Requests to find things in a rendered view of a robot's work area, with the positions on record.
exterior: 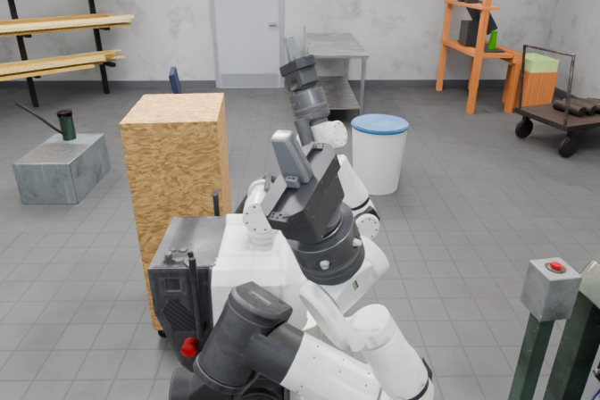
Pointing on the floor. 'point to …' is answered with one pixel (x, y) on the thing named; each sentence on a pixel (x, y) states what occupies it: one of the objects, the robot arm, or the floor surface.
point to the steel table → (324, 46)
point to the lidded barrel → (379, 151)
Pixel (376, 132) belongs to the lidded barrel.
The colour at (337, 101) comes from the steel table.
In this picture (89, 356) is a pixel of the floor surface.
